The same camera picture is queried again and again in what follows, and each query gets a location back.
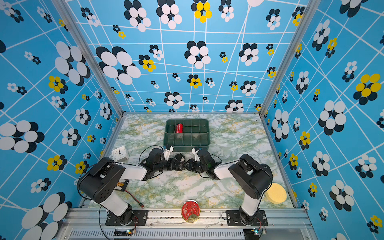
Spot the red round tin lid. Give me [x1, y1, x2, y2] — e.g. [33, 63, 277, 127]
[181, 200, 201, 223]

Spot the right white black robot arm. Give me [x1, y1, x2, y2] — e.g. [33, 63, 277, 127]
[183, 148, 273, 225]

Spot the dark green roll in tray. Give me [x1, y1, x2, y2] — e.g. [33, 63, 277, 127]
[167, 124, 175, 134]

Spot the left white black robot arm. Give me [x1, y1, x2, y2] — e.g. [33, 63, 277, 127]
[78, 145, 174, 220]

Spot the green compartment tray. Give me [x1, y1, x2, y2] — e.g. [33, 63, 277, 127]
[163, 118, 211, 152]

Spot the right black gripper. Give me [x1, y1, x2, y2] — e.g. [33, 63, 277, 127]
[182, 159, 209, 174]

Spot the aluminium front rail frame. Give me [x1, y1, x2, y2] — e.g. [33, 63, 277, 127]
[57, 208, 317, 240]

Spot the black grey argyle sock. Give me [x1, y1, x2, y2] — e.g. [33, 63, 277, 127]
[172, 153, 186, 171]

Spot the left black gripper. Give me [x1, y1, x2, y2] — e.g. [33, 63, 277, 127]
[154, 159, 181, 174]

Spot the red black power cable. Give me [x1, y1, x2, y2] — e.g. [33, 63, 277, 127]
[124, 189, 145, 208]

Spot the red soda can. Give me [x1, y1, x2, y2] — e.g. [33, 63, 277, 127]
[175, 123, 184, 134]

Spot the white square clock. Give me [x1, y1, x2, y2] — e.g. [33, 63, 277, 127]
[112, 146, 130, 162]

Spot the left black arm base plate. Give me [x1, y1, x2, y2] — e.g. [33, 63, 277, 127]
[105, 210, 149, 226]

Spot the yellow round sponge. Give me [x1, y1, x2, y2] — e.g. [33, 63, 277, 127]
[265, 183, 287, 205]

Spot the black box orange connector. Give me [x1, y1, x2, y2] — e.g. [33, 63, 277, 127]
[115, 180, 129, 192]

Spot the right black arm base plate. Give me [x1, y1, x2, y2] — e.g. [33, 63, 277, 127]
[226, 210, 269, 227]

